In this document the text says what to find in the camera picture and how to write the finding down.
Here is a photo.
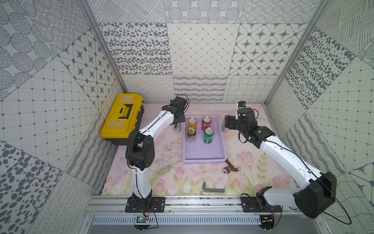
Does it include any orange soda can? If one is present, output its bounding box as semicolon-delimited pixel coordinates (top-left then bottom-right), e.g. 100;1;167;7
188;117;197;130

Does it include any green and gold beer can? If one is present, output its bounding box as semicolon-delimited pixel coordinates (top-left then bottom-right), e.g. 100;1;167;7
186;127;196;142

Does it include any red cola can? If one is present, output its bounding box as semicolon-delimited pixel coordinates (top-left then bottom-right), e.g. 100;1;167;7
202;116;211;131

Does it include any green sprite can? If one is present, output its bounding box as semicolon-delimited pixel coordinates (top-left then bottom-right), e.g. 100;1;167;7
203;127;214;144

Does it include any purple perforated plastic basket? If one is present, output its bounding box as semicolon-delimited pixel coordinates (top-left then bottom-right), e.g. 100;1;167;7
183;115;227;164

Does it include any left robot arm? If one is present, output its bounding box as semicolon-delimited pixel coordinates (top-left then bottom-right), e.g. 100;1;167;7
126;94;190;210

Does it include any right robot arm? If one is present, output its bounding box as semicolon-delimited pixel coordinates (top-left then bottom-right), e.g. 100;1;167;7
224;107;337;218

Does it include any yellow and black toolbox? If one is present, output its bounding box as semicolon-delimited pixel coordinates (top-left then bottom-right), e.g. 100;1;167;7
101;94;144;145

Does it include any brown pipe fitting tool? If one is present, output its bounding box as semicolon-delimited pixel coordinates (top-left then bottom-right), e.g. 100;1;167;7
223;159;241;175

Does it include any right black controller box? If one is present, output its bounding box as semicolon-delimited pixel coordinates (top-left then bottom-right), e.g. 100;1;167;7
259;215;275;230

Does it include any left green circuit board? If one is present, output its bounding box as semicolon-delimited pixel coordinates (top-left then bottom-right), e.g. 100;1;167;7
134;215;150;231

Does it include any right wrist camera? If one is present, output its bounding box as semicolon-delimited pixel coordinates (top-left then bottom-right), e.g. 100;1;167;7
237;101;246;115

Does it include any grey metal angle bracket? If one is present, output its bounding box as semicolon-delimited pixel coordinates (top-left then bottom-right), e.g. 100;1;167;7
202;182;225;193

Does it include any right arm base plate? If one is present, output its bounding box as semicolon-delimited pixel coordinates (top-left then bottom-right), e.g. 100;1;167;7
240;195;282;214

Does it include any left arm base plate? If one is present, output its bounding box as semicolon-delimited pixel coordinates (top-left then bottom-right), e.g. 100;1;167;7
125;196;166;213

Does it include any aluminium mounting rail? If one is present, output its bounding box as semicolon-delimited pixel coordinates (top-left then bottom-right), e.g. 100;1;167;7
83;195;303;215

